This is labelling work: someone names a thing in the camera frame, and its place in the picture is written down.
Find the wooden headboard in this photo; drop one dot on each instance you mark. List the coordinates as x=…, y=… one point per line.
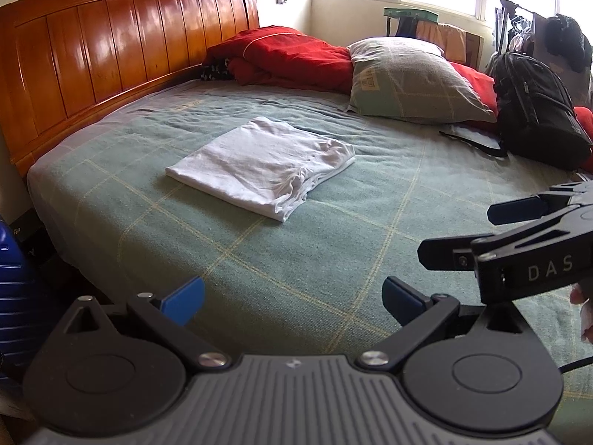
x=106, y=55

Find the dark patterned cloth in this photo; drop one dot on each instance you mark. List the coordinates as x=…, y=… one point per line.
x=215, y=70

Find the black bundled garment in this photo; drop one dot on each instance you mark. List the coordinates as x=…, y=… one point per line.
x=567, y=41

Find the grey hanging garment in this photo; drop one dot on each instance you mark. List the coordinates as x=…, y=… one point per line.
x=539, y=41

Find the white printed shirt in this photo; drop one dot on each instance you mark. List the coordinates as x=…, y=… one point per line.
x=259, y=167

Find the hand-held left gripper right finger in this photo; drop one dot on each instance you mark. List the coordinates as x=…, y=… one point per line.
x=403, y=301

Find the green plaid bed blanket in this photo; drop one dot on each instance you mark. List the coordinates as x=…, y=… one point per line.
x=324, y=250

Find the orange cloth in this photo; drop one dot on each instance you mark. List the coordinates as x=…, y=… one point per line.
x=440, y=39

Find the blue suitcase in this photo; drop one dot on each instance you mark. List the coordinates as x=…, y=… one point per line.
x=18, y=296

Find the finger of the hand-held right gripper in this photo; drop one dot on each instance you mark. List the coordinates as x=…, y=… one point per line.
x=444, y=254
x=514, y=211

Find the clothes rack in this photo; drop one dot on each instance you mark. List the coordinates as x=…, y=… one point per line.
x=499, y=23

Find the red quilt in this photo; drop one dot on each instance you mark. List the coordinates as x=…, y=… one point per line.
x=287, y=55

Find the black backpack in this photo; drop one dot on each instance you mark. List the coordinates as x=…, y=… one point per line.
x=537, y=106

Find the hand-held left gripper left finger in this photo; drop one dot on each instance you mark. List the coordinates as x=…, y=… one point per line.
x=185, y=299

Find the person's right hand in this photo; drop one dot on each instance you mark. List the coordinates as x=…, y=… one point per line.
x=587, y=315

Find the grey green plaid pillow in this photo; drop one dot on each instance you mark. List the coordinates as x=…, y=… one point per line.
x=412, y=83

